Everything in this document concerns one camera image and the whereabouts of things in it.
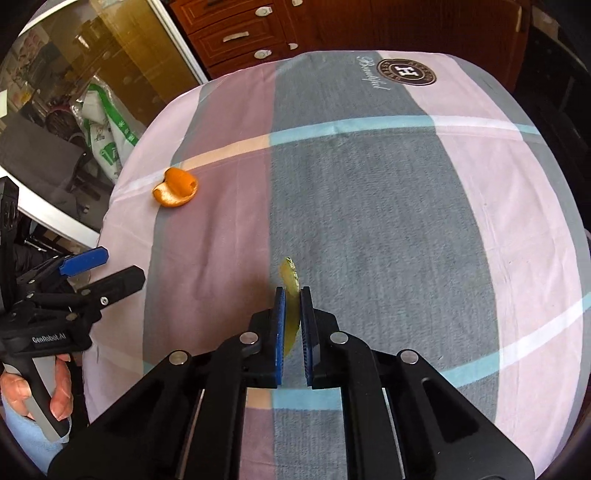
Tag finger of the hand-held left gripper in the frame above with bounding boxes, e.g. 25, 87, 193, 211
16, 248, 109, 290
28, 265, 145, 320

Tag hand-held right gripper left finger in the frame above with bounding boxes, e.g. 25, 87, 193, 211
46, 286, 289, 480

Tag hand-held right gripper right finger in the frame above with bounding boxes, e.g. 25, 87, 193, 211
299, 286, 536, 480

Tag yellow husk piece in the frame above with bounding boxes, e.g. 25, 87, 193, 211
278, 257, 302, 358

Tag person's left forearm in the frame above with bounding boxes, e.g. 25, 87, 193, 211
4, 406, 72, 475

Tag person's left hand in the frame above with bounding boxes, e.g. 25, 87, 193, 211
0, 353, 75, 421

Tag orange peel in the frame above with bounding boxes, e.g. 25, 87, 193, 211
153, 167, 200, 208

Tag green and white plastic bag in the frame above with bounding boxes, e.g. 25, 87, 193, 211
74, 83, 141, 183

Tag plaid tablecloth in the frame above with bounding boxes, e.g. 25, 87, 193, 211
82, 50, 591, 480

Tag glass sliding door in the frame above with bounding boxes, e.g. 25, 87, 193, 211
0, 0, 208, 245

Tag wooden kitchen cabinet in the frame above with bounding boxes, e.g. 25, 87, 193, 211
168, 0, 532, 79

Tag black oven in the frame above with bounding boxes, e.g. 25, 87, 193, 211
515, 18, 591, 139

